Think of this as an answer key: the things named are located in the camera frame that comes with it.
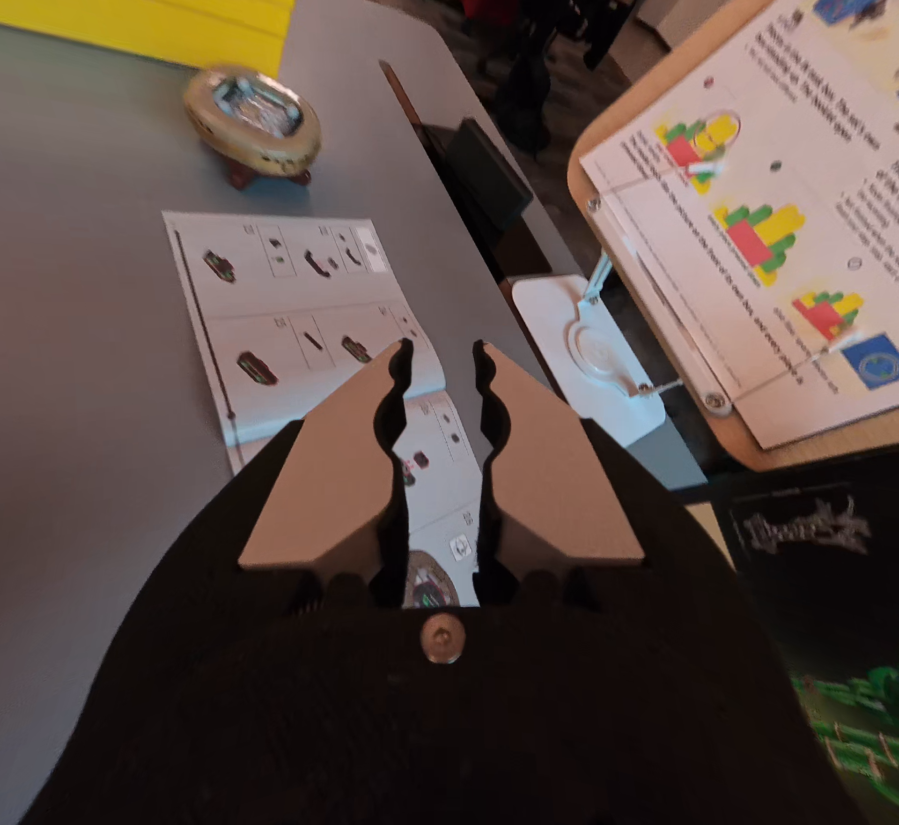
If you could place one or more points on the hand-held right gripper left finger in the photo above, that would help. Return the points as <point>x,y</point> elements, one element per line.
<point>323,488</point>

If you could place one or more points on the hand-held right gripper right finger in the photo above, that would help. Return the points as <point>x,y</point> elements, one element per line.
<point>562,488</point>

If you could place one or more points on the instruction booklet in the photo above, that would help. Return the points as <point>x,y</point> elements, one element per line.
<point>281,340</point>

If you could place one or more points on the tan brick model pot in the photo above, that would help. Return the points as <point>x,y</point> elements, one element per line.
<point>253,129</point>

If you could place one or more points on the grey desk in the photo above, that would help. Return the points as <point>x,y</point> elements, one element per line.
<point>84,277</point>

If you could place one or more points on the black under-desk box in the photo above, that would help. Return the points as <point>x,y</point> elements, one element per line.
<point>488,171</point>

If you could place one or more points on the instruction sheet on white stand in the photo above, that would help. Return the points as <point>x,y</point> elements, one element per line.
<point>562,319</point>

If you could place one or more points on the black toy set box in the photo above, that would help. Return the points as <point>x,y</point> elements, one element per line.
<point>808,593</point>

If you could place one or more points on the printed instruction sheet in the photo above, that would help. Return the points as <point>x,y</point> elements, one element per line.
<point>772,171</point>

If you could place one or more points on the black backpack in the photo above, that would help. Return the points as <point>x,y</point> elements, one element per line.
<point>523,101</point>

